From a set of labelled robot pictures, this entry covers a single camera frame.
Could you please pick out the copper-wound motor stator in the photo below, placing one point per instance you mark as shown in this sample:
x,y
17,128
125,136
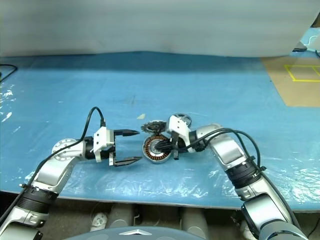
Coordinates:
x,y
150,152

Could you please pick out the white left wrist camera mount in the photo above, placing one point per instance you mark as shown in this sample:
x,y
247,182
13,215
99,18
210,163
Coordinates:
x,y
102,140

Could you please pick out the brown cardboard board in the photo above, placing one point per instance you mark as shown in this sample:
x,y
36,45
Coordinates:
x,y
277,75

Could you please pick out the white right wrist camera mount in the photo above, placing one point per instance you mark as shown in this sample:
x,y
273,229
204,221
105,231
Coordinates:
x,y
180,127

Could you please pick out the black spoked motor cap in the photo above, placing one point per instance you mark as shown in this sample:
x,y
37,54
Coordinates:
x,y
187,119

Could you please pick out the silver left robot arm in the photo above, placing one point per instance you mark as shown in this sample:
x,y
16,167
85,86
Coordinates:
x,y
55,170

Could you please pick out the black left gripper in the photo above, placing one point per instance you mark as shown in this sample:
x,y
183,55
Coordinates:
x,y
112,160

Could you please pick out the silver toothed motor rotor disc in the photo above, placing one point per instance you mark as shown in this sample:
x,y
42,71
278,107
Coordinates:
x,y
150,126

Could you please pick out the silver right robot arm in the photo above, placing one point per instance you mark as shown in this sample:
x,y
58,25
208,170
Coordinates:
x,y
230,150

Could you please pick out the grey rounded robot leg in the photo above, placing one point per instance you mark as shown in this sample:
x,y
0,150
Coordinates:
x,y
193,220
120,216

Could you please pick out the white robot foot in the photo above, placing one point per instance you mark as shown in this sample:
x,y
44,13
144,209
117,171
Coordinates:
x,y
98,221

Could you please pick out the white foam backdrop sheet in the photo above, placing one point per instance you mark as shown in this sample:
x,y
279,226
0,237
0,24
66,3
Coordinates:
x,y
150,25

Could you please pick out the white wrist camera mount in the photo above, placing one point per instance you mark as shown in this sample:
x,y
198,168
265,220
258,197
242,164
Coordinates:
x,y
180,127
102,140

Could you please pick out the grey robot torso with logo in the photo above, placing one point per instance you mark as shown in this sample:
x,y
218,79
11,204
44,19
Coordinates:
x,y
112,235

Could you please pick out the blue plastic table sheet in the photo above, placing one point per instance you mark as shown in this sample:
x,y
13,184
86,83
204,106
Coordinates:
x,y
200,82

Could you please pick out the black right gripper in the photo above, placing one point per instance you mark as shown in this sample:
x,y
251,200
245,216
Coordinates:
x,y
175,155

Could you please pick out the small pale scrap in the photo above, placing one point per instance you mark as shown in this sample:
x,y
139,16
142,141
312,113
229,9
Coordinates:
x,y
141,116

